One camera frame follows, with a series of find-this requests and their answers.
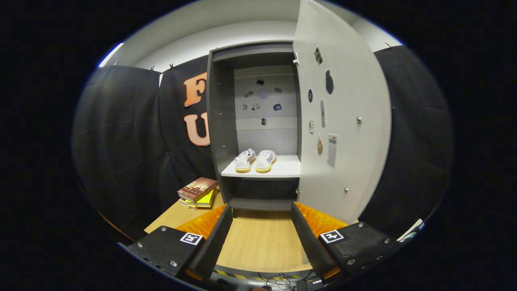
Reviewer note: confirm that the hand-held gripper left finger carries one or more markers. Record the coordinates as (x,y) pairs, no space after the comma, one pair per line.
(216,238)

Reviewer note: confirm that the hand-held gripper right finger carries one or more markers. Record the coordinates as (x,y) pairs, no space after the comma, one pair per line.
(309,242)

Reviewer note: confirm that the white striped shoe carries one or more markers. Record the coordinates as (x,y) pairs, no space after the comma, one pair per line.
(265,159)
(244,159)

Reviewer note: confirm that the grey shoe cabinet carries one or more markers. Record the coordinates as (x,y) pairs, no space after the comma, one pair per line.
(222,121)

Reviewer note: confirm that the brown book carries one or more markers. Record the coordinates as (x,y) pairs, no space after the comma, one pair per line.
(198,188)

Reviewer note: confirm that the black backdrop cloth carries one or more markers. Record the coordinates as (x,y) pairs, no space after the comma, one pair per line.
(121,141)

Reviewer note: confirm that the row of black cloth clips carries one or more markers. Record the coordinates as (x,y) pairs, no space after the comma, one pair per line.
(171,66)

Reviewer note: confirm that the long ceiling light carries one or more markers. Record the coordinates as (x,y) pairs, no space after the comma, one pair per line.
(111,54)

